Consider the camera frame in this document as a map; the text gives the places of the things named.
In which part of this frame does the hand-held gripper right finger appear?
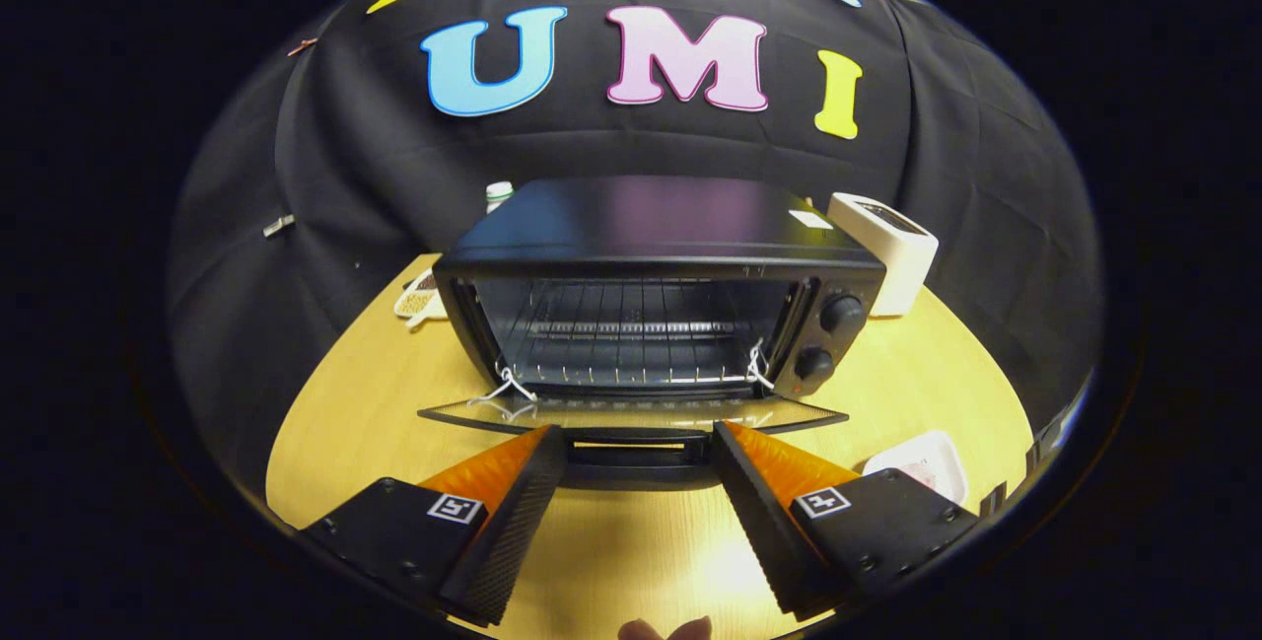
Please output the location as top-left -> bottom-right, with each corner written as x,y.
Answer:
711,420 -> 980,620

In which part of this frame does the white toaster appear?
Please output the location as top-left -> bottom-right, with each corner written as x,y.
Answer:
827,192 -> 940,318

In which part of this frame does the black backdrop cloth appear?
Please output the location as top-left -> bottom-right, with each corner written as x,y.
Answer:
163,0 -> 1105,503

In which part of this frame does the white tray with brown snacks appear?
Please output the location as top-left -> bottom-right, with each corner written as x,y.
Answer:
393,268 -> 450,327

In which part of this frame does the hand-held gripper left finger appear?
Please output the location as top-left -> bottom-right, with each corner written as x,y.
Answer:
301,425 -> 569,627

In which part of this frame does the white square dish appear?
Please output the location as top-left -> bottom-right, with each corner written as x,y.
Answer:
864,430 -> 969,508

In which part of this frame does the black toaster oven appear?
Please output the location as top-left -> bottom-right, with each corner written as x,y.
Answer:
419,176 -> 888,491

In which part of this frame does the metal oven rack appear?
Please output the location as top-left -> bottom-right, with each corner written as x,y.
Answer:
498,280 -> 780,387

